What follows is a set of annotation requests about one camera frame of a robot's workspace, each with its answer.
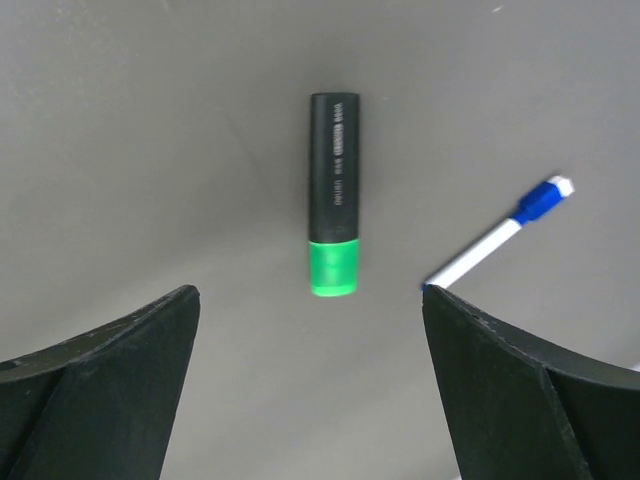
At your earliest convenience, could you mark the green black highlighter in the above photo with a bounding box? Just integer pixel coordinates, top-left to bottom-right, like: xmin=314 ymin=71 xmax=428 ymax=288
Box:
xmin=308 ymin=92 xmax=360 ymax=297

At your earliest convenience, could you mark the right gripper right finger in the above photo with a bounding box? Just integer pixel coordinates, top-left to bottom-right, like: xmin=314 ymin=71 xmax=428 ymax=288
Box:
xmin=422 ymin=286 xmax=639 ymax=479

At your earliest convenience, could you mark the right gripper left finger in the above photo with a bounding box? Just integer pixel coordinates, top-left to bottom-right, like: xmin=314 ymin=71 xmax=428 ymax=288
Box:
xmin=1 ymin=285 xmax=200 ymax=479

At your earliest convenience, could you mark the blue white marker pen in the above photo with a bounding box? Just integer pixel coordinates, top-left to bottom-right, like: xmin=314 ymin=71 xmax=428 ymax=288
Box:
xmin=422 ymin=175 xmax=575 ymax=288

